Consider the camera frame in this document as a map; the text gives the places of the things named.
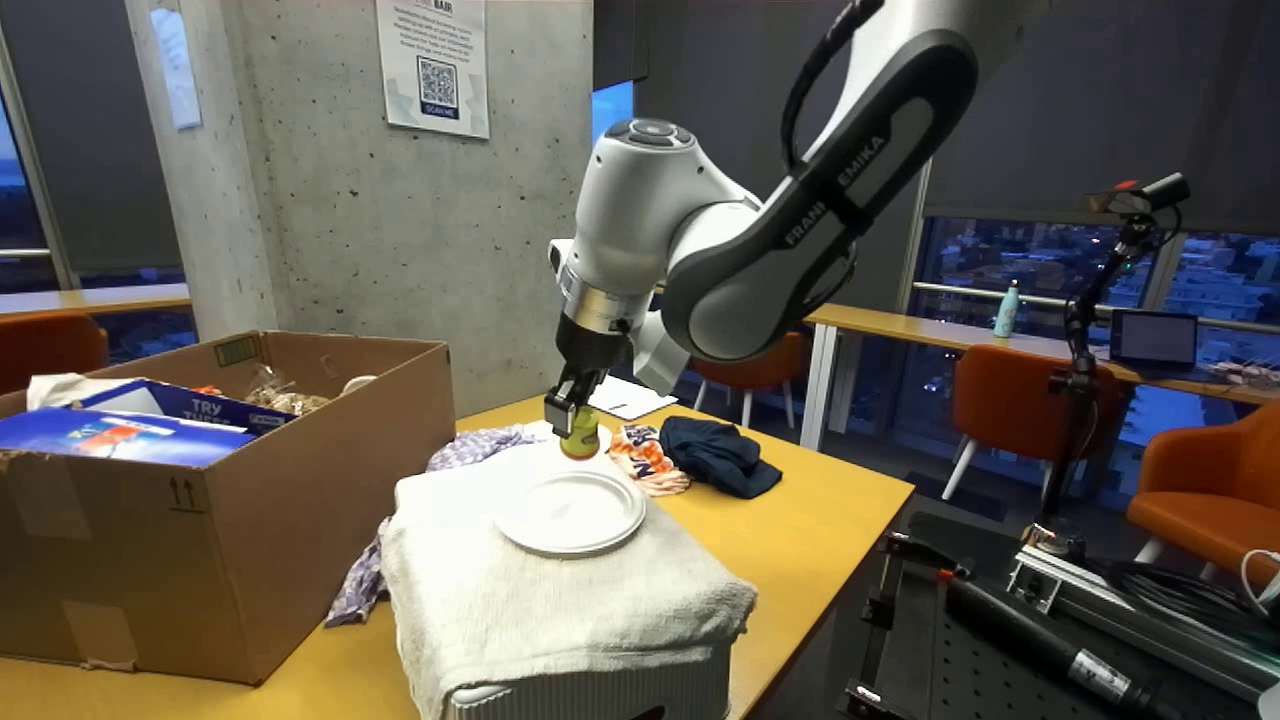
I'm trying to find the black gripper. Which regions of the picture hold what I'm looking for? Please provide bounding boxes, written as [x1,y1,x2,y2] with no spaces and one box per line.
[539,315,632,438]

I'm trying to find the teal water bottle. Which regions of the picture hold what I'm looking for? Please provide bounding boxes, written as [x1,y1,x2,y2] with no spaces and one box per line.
[992,274,1024,345]

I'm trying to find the orange and white snack bag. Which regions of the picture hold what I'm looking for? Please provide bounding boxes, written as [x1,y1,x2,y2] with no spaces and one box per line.
[600,414,697,499]

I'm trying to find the white round plate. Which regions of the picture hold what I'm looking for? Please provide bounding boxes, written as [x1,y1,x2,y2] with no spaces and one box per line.
[494,465,651,561]

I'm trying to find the dark blue cloth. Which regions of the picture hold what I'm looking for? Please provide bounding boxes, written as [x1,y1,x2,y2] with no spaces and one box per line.
[655,411,787,502]

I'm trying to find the orange chair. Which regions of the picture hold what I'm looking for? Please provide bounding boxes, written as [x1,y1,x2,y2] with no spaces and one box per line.
[1124,396,1280,575]
[939,340,1137,507]
[0,312,112,390]
[691,323,811,430]

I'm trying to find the white towel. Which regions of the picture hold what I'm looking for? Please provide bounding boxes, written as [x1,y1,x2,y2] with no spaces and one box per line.
[378,435,761,720]

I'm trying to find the clear bagged items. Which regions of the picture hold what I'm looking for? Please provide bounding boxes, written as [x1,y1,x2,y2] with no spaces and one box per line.
[234,361,386,418]

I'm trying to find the brown cardboard box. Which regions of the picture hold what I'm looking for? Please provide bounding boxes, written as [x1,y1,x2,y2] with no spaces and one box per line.
[0,326,461,692]

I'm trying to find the wooden table with white legs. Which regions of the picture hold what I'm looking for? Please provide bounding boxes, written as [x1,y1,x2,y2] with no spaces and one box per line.
[796,301,1280,456]

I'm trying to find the white poster with QR code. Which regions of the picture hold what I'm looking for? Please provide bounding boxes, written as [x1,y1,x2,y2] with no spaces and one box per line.
[373,0,494,142]

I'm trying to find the blue printed carton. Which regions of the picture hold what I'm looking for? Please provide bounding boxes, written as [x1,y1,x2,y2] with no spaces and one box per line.
[0,376,291,473]

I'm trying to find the black perforated mounting board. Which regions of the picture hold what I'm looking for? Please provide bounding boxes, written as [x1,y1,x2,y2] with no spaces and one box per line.
[854,502,1280,720]

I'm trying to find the wooden counter table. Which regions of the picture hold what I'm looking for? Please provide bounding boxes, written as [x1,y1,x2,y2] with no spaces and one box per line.
[0,274,195,326]

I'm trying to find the black tripod stand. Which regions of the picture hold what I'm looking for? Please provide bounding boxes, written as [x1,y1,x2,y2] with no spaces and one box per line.
[1038,210,1166,525]

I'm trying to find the black cylindrical tool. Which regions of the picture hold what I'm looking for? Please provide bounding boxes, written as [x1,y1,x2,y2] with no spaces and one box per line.
[934,562,1166,720]

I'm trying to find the white paper notice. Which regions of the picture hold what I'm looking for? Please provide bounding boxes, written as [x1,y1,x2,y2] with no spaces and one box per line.
[143,0,207,136]

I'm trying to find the dark laptop screen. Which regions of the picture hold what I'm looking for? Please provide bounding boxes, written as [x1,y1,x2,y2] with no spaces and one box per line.
[1110,308,1204,373]

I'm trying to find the black camera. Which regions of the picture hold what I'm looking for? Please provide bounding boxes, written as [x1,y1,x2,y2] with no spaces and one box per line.
[1092,167,1197,230]

